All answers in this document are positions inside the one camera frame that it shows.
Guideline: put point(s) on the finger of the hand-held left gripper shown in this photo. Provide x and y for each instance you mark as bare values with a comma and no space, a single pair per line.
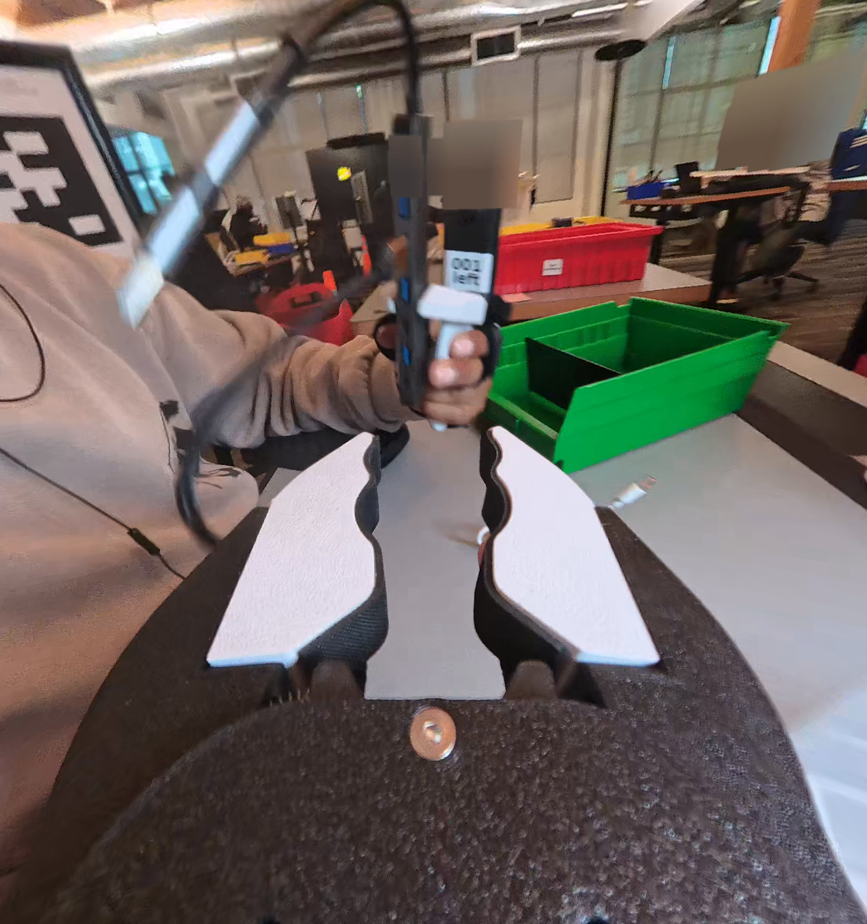
451,304

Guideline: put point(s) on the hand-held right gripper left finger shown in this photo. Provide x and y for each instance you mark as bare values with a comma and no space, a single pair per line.
303,570

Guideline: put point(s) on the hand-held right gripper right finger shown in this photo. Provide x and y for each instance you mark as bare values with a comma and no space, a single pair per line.
556,570

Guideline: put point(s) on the grey usb hub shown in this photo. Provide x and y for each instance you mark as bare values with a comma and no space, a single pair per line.
408,216

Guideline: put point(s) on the green plastic bin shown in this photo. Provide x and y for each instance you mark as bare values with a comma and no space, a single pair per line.
657,390

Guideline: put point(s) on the person's left forearm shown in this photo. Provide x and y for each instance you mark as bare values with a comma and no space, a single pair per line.
311,390

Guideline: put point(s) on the person's left hand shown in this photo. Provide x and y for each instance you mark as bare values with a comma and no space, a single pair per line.
462,397

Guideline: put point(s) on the yellow plastic bin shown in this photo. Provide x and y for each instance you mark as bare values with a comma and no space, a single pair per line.
549,224

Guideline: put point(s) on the black divider panel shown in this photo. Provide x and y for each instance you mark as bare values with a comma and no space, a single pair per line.
570,375

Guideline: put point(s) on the black monitor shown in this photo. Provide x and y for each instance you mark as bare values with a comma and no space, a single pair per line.
340,188

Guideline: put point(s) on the grey-topped table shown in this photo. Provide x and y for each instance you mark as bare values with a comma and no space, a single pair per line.
621,285

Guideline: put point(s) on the blue plastic bin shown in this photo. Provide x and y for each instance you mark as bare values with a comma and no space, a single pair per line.
646,190

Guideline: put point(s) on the small yellow bin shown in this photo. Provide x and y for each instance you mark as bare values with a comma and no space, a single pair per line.
271,239

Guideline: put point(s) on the wooden table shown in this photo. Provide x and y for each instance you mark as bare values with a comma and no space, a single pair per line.
866,184
708,196

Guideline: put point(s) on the black floor lamp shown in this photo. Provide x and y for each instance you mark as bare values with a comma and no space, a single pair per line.
620,50

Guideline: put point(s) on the window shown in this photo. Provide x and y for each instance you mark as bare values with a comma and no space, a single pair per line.
145,166
686,94

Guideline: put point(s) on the black office chair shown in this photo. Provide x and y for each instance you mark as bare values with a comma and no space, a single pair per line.
780,252

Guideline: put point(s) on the wooden column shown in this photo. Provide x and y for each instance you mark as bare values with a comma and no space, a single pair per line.
794,29

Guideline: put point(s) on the blue office chair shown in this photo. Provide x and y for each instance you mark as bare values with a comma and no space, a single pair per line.
850,155

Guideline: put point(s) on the large black-white marker board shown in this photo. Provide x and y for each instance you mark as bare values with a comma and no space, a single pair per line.
29,144

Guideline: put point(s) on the duct vent grille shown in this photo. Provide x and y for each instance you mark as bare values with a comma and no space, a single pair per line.
495,45

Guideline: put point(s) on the silver ventilation duct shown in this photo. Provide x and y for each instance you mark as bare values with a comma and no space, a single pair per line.
188,40

